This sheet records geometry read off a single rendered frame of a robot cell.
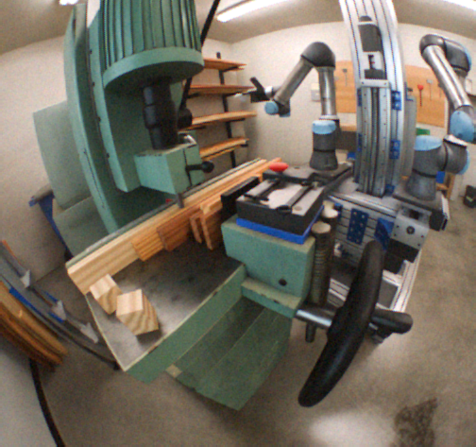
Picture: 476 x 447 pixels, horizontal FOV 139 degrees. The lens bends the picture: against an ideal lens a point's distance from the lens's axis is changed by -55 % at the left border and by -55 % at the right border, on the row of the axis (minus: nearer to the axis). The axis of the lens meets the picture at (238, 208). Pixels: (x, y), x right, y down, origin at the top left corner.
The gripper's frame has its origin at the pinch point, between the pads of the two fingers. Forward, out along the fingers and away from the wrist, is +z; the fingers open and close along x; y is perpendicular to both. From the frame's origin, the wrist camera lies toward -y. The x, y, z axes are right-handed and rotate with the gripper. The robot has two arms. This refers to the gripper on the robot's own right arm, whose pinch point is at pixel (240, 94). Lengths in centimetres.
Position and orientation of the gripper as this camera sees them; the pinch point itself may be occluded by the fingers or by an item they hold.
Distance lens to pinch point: 136.1
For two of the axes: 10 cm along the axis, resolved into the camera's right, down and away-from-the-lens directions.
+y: 2.1, 8.1, 5.5
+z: -7.8, -2.0, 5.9
